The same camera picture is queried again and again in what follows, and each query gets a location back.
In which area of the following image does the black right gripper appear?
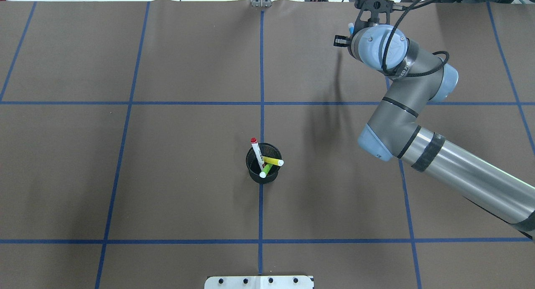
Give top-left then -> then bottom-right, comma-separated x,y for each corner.
333,35 -> 353,48

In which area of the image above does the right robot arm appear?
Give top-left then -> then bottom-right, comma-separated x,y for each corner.
308,11 -> 534,240

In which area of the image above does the black mesh pen cup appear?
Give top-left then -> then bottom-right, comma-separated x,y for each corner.
245,143 -> 282,185

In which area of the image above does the red white marker pen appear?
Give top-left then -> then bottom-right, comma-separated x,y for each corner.
250,137 -> 265,171

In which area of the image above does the yellow highlighter pen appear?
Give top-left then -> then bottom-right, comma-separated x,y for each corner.
262,156 -> 284,167

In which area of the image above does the green highlighter pen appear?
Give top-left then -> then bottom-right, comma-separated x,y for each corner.
259,163 -> 273,178

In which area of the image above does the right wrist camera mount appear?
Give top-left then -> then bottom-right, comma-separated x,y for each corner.
354,0 -> 395,32

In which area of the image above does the white camera stand column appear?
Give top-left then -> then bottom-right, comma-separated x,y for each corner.
204,275 -> 315,289

